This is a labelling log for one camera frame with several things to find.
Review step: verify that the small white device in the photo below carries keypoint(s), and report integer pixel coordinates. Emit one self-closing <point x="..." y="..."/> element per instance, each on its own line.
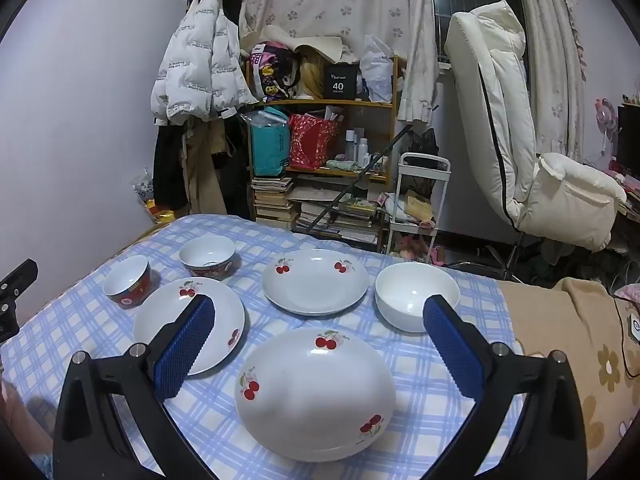
<point x="635" y="327"/>

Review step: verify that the black monitor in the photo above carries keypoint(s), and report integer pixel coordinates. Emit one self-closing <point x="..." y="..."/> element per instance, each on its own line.
<point x="629" y="140"/>

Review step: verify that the red patterned bag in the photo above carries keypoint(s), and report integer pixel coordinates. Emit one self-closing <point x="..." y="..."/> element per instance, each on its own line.
<point x="310" y="142"/>

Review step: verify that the black box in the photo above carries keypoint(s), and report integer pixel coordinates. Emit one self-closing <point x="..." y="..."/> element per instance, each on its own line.
<point x="340" y="82"/>

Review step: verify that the group of cosmetic bottles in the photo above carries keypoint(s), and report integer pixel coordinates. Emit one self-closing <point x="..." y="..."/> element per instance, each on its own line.
<point x="360" y="150"/>

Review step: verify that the floral white curtain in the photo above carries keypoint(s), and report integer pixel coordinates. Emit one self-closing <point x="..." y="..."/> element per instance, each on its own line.
<point x="350" y="10"/>
<point x="550" y="60"/>

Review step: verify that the tan cardboard box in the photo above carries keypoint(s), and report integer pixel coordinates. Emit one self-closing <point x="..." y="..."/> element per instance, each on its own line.
<point x="417" y="206"/>

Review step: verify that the white puffer jacket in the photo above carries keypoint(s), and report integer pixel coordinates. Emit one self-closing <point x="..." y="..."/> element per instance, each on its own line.
<point x="200" y="60"/>

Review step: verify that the colourful snack bag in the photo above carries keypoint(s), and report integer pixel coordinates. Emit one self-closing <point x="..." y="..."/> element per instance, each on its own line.
<point x="150" y="197"/>

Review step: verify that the plain white bowl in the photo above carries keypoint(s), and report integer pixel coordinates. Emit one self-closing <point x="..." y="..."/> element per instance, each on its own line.
<point x="405" y="290"/>

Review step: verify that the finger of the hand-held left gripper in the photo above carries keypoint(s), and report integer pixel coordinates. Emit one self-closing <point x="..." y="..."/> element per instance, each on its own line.
<point x="15" y="285"/>

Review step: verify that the black pole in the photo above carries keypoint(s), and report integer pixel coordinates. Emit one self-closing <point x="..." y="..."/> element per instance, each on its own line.
<point x="360" y="175"/>

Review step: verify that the brown floral blanket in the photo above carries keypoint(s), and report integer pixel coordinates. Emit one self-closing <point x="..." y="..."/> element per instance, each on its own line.
<point x="560" y="325"/>

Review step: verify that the stack of magazines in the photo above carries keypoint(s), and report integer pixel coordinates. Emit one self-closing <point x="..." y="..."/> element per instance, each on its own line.
<point x="345" y="220"/>

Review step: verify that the large white cherry print plate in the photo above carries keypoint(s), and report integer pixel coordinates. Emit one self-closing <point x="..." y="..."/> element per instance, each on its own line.
<point x="310" y="400"/>

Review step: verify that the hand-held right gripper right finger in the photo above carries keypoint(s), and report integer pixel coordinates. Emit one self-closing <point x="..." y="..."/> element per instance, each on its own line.
<point x="452" y="350"/>

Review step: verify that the beige hanging coat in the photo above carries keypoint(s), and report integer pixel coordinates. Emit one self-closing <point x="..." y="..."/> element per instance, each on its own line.
<point x="205" y="175"/>

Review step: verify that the stack of old books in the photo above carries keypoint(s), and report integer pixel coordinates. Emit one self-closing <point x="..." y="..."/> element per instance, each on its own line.
<point x="270" y="200"/>

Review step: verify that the pink cloth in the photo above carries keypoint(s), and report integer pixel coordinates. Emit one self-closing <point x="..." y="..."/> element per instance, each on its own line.
<point x="631" y="292"/>

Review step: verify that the teal bag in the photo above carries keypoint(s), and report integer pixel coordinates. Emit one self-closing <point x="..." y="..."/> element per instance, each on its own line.
<point x="270" y="145"/>

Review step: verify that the pink fan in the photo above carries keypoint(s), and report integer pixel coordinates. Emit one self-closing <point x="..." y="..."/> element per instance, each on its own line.
<point x="606" y="115"/>

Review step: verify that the colourful cartoon bag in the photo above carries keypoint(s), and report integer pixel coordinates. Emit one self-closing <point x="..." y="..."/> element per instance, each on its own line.
<point x="272" y="72"/>

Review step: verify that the blue plaid blanket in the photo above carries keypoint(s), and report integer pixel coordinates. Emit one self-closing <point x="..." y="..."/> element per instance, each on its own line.
<point x="75" y="320"/>

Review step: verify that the white plastic bag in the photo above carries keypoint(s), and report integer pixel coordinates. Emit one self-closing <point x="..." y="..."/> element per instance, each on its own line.
<point x="377" y="70"/>

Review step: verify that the pink plush toys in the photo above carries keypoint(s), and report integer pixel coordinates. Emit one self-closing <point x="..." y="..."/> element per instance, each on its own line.
<point x="415" y="250"/>

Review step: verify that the red patterned bowl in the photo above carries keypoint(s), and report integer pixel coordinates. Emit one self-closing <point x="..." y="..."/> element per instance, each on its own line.
<point x="205" y="252"/>
<point x="122" y="280"/>

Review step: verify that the white rolling cart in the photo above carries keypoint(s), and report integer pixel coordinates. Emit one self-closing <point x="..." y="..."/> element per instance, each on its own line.
<point x="442" y="185"/>

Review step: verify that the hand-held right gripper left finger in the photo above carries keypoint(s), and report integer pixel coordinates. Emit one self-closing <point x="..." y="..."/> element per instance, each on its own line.
<point x="185" y="347"/>

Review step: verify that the wooden shelf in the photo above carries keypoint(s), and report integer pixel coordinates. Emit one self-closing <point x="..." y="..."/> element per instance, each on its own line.
<point x="325" y="103"/>

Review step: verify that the black hanging coat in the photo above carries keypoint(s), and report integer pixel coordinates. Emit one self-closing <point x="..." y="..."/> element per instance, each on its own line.
<point x="170" y="165"/>

